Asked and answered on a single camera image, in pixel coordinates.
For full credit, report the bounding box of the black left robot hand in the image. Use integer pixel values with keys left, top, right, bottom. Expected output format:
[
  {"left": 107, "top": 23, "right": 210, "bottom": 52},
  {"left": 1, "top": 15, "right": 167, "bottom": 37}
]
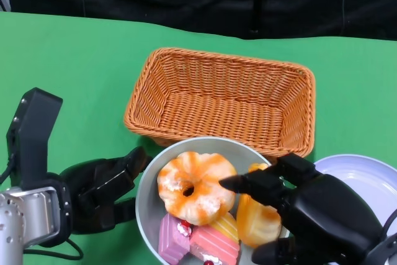
[{"left": 58, "top": 146, "right": 153, "bottom": 235}]

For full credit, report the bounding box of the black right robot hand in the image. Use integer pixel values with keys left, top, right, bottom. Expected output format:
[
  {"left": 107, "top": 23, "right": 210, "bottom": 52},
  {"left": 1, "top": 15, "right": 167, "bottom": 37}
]
[{"left": 218, "top": 153, "right": 385, "bottom": 265}]

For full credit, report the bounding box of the grey-green bowl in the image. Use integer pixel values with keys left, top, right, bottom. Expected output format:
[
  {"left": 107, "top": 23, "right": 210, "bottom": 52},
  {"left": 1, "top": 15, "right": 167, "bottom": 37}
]
[{"left": 135, "top": 137, "right": 291, "bottom": 265}]

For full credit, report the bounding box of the orange striped croissant bread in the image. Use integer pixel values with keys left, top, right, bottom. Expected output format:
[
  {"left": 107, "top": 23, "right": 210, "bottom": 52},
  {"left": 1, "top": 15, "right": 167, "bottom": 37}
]
[{"left": 237, "top": 162, "right": 282, "bottom": 249}]

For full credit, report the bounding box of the magenta pink cake slice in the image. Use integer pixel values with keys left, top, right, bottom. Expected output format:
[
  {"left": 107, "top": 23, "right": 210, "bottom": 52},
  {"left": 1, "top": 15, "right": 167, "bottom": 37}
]
[{"left": 158, "top": 213, "right": 195, "bottom": 265}]

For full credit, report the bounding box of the yellow layered cake slice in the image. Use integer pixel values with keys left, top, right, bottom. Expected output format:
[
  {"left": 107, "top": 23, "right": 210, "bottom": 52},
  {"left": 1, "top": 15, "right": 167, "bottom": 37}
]
[{"left": 213, "top": 212, "right": 239, "bottom": 243}]

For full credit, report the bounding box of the orange striped ring bread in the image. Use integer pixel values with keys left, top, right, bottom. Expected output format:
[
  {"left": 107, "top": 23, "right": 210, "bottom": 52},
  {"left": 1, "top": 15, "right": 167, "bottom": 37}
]
[{"left": 157, "top": 151, "right": 238, "bottom": 226}]

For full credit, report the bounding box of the salmon pink cake slice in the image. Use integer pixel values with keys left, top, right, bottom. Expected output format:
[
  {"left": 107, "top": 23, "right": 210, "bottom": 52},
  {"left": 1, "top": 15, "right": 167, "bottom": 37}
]
[{"left": 189, "top": 226, "right": 242, "bottom": 265}]

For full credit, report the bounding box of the lavender plate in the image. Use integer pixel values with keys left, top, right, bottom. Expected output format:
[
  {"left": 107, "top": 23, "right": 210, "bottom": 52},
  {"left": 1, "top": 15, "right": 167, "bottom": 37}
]
[{"left": 313, "top": 153, "right": 397, "bottom": 238}]

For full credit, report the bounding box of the orange wicker basket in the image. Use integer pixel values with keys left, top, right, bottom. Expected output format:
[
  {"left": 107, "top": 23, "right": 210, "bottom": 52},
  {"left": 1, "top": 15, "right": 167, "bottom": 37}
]
[{"left": 123, "top": 47, "right": 316, "bottom": 158}]

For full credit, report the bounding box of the green tablecloth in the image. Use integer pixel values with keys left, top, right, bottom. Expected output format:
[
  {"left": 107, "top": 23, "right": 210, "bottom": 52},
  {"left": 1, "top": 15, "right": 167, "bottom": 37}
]
[{"left": 0, "top": 11, "right": 397, "bottom": 265}]

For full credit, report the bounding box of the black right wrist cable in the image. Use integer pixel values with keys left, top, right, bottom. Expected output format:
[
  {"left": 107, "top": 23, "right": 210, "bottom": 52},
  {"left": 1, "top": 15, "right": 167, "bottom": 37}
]
[{"left": 380, "top": 213, "right": 397, "bottom": 238}]

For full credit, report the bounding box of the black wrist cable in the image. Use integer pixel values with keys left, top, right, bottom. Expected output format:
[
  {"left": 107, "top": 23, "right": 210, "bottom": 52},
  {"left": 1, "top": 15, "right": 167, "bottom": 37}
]
[
  {"left": 23, "top": 238, "right": 84, "bottom": 260},
  {"left": 380, "top": 213, "right": 397, "bottom": 238}
]

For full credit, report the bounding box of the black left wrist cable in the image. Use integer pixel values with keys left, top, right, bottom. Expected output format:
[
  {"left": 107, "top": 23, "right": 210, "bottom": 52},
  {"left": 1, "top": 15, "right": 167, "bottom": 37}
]
[{"left": 23, "top": 238, "right": 84, "bottom": 260}]

